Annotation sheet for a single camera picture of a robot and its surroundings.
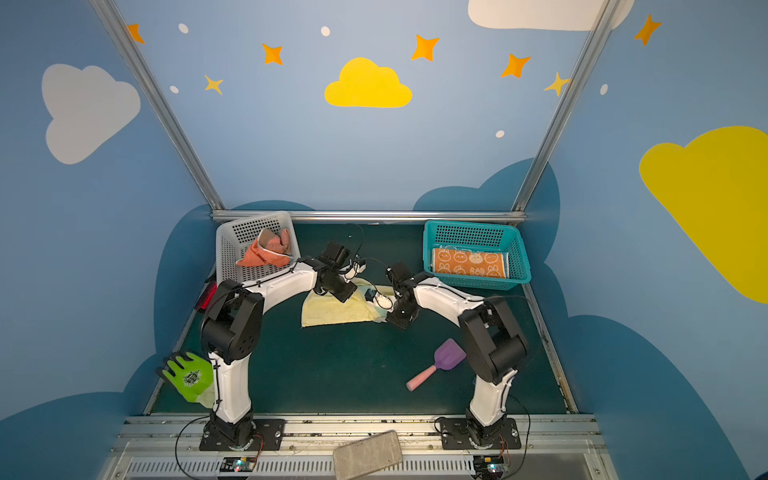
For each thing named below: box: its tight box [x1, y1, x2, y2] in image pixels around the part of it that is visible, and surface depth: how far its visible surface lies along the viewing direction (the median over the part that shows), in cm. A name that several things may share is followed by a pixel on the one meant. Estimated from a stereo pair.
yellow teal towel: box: [301, 278, 389, 328], surface depth 98 cm
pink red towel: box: [236, 228, 292, 267], surface depth 108 cm
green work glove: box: [156, 352, 215, 409], surface depth 84 cm
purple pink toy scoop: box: [406, 338, 467, 392], surface depth 89 cm
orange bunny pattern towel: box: [432, 248, 510, 279], surface depth 109 cm
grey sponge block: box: [333, 430, 403, 480], surface depth 70 cm
